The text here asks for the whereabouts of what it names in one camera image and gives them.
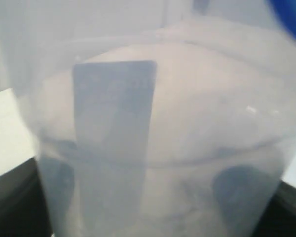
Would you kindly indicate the blue clip-lock lid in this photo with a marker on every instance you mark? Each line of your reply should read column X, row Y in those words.
column 285, row 11

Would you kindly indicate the clear tall plastic container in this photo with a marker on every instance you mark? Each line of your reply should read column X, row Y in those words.
column 153, row 118

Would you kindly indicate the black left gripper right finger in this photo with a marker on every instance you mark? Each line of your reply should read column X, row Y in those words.
column 279, row 219

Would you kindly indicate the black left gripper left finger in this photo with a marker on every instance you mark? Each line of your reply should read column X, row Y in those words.
column 23, row 210

